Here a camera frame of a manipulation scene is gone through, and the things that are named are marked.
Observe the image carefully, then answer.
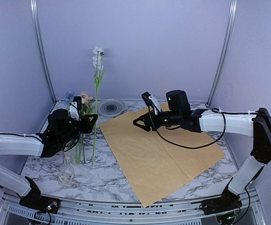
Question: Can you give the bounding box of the aluminium frame post left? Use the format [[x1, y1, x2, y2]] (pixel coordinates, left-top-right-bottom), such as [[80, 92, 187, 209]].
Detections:
[[30, 0, 57, 103]]

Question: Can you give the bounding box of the aluminium frame post right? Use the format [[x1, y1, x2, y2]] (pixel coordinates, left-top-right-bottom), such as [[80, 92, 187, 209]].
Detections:
[[206, 0, 238, 106]]

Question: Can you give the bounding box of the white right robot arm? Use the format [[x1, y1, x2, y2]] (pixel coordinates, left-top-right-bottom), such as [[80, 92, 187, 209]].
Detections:
[[133, 90, 271, 210]]

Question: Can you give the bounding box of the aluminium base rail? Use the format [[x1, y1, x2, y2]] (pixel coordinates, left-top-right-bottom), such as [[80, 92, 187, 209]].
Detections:
[[0, 189, 268, 225]]

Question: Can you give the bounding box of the yellow daisy fake bunch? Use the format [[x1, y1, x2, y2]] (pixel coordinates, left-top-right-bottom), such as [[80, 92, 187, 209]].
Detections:
[[81, 102, 97, 166]]

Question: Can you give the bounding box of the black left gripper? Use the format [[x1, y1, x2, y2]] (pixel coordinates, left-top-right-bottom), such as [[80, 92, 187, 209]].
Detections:
[[58, 113, 97, 146]]

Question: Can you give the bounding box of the brown orange wrapping paper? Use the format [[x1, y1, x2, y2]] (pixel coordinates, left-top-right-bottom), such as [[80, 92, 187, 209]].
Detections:
[[99, 108, 225, 207]]

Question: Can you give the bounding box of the blue fake flower stem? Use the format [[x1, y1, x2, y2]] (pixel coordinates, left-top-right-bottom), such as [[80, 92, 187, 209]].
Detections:
[[66, 91, 74, 103]]

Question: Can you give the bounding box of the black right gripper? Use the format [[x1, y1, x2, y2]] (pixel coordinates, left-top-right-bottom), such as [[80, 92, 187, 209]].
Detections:
[[133, 109, 182, 132]]

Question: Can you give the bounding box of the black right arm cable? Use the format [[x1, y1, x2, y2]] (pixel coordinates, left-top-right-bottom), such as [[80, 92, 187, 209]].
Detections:
[[149, 105, 227, 150]]

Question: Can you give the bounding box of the aluminium frame post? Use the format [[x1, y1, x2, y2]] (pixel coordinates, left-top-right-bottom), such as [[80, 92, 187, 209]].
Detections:
[[30, 0, 57, 103], [206, 0, 238, 106]]

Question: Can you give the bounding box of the pink rose fake stem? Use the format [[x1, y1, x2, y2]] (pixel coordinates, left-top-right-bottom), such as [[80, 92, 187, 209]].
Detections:
[[77, 93, 94, 164]]

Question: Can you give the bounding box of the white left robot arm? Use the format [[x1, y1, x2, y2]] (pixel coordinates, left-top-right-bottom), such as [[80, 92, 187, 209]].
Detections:
[[0, 107, 98, 209]]

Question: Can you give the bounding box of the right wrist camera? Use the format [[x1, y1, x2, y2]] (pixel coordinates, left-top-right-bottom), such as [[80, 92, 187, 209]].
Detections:
[[141, 91, 162, 115]]

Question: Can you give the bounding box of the grey ringed plate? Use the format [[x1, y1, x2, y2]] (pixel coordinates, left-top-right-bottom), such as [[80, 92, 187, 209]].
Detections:
[[97, 98, 128, 117]]

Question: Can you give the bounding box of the cream ribbon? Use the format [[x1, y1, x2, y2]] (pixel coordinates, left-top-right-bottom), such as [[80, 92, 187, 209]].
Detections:
[[58, 152, 75, 186]]

